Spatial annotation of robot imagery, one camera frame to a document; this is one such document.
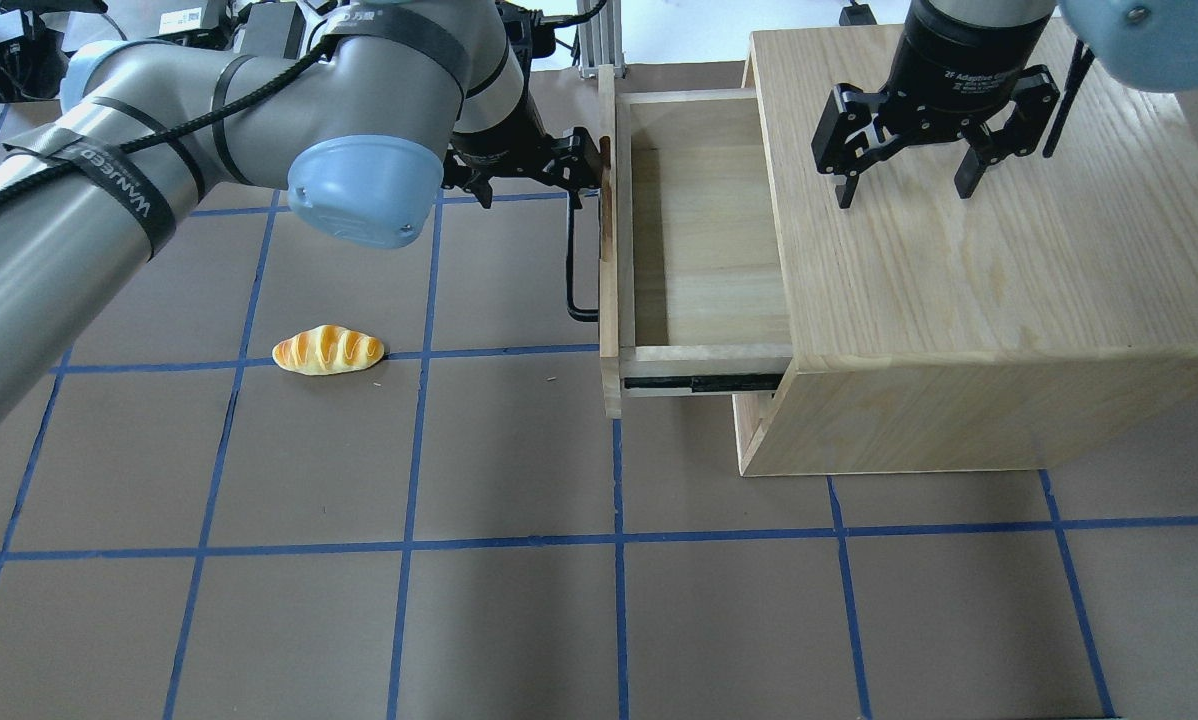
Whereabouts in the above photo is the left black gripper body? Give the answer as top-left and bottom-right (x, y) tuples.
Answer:
(444, 99), (553, 186)

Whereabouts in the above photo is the toy bread roll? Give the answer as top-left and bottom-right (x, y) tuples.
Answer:
(271, 323), (387, 375)

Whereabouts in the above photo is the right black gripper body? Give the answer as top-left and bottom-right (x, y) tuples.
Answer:
(884, 1), (1041, 131)

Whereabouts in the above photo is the aluminium frame post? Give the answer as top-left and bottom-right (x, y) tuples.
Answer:
(575, 1), (627, 79)

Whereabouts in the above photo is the black power adapter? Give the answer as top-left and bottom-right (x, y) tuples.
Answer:
(234, 1), (305, 59)

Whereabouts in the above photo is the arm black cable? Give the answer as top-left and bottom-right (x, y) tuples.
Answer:
(1042, 40), (1097, 159)
(0, 0), (610, 241)

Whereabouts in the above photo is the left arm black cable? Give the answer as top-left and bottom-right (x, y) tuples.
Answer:
(0, 0), (610, 241)

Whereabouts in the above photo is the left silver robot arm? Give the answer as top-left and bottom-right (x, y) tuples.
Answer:
(0, 1), (603, 423)

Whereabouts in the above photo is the black drawer handle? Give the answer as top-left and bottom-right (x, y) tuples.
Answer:
(564, 192), (599, 323)

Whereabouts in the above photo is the wooden drawer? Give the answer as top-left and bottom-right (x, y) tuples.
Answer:
(598, 67), (792, 419)

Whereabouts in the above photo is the wooden drawer cabinet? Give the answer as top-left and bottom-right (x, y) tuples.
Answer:
(733, 26), (1198, 477)

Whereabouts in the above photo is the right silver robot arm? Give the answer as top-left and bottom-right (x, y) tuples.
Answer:
(811, 1), (1198, 208)

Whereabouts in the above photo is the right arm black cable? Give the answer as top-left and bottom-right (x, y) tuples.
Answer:
(1042, 40), (1097, 159)

